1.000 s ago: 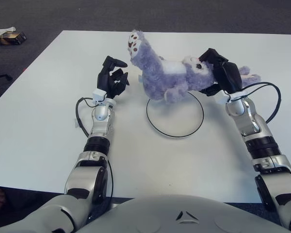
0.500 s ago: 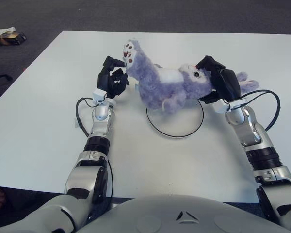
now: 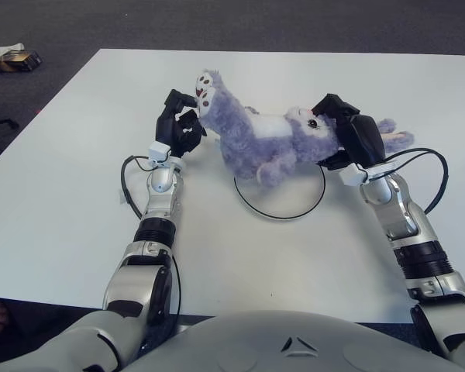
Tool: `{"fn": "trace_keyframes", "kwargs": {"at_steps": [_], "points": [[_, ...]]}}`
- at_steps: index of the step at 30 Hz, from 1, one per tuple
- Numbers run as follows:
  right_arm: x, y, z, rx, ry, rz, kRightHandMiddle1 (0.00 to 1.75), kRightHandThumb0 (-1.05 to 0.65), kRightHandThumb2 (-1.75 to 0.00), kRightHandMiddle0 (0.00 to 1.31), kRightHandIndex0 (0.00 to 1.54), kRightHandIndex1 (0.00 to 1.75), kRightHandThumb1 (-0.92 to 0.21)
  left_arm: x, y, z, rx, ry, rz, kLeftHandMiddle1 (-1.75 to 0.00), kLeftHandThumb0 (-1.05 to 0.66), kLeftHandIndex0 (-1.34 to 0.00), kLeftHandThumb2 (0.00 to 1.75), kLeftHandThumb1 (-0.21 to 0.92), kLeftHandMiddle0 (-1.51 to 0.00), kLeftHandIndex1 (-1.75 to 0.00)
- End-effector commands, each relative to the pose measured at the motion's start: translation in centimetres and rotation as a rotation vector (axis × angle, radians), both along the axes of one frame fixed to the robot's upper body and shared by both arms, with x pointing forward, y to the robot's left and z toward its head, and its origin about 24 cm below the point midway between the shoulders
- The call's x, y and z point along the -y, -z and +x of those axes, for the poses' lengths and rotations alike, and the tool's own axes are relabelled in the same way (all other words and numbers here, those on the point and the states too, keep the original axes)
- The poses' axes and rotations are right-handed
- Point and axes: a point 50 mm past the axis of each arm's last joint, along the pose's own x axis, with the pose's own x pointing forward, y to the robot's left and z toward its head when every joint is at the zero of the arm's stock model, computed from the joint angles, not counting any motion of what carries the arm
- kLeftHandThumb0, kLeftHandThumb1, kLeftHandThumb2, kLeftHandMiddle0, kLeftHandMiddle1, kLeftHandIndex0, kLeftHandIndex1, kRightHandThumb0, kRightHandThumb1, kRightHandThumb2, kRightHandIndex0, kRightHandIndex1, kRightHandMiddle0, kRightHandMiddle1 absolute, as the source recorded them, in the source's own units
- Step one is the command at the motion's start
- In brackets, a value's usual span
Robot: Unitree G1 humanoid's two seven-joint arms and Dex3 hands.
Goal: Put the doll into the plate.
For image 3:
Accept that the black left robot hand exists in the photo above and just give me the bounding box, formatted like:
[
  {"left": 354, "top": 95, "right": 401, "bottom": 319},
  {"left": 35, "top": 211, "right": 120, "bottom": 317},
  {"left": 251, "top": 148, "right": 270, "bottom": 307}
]
[{"left": 154, "top": 88, "right": 208, "bottom": 159}]

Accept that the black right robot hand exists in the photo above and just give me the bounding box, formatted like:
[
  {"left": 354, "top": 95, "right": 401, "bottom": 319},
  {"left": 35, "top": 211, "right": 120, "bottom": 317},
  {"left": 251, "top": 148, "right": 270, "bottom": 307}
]
[{"left": 312, "top": 92, "right": 387, "bottom": 171}]

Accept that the purple plush bunny doll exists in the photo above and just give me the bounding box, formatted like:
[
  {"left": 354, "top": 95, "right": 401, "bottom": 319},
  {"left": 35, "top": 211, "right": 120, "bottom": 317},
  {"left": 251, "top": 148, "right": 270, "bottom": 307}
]
[{"left": 195, "top": 68, "right": 416, "bottom": 188}]

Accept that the white plate with black rim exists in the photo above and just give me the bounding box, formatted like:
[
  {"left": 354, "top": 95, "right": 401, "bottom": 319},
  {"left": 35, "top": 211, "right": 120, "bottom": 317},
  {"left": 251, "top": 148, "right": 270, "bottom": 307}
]
[{"left": 233, "top": 162, "right": 327, "bottom": 222}]

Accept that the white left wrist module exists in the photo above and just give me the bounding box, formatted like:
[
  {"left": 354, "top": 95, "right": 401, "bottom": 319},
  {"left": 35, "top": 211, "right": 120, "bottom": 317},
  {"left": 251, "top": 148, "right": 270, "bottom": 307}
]
[{"left": 148, "top": 141, "right": 171, "bottom": 160}]

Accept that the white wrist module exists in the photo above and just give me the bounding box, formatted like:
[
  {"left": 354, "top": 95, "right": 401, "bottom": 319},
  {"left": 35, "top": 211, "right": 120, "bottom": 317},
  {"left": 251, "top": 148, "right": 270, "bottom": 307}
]
[
  {"left": 339, "top": 162, "right": 369, "bottom": 186},
  {"left": 148, "top": 141, "right": 171, "bottom": 160}
]

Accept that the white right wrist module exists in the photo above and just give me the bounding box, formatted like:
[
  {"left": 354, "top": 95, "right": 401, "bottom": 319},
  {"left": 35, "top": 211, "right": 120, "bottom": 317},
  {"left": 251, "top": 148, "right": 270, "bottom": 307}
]
[{"left": 339, "top": 162, "right": 369, "bottom": 186}]

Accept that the dark cardboard box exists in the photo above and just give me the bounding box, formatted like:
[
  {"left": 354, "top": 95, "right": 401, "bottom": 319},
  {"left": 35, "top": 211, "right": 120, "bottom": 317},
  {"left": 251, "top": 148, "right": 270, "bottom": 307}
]
[{"left": 0, "top": 50, "right": 43, "bottom": 73}]

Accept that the black chair base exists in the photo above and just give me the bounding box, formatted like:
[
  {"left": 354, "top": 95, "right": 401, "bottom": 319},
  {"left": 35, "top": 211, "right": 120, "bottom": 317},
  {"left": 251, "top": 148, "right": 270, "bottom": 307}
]
[{"left": 0, "top": 107, "right": 19, "bottom": 131}]

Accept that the grey robot torso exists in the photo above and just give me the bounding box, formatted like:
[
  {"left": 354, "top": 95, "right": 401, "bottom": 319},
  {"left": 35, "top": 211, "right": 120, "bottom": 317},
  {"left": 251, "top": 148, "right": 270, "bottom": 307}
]
[{"left": 127, "top": 309, "right": 465, "bottom": 372}]

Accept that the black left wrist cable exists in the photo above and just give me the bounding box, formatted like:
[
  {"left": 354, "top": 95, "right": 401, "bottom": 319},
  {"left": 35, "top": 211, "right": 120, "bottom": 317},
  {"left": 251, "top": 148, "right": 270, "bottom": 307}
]
[{"left": 119, "top": 154, "right": 152, "bottom": 220}]

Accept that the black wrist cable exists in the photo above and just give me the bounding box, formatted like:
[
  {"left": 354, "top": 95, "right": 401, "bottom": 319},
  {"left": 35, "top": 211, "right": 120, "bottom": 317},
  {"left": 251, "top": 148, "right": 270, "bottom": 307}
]
[
  {"left": 371, "top": 146, "right": 450, "bottom": 214},
  {"left": 119, "top": 154, "right": 152, "bottom": 220}
]

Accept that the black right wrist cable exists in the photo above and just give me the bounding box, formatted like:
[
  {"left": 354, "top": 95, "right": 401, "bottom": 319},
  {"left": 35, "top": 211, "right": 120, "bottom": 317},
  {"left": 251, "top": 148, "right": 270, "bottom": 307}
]
[{"left": 371, "top": 146, "right": 450, "bottom": 214}]

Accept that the thin black elbow cable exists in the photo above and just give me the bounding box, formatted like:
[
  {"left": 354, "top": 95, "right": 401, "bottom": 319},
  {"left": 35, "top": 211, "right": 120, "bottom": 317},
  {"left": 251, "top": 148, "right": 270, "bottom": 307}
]
[{"left": 168, "top": 257, "right": 182, "bottom": 319}]

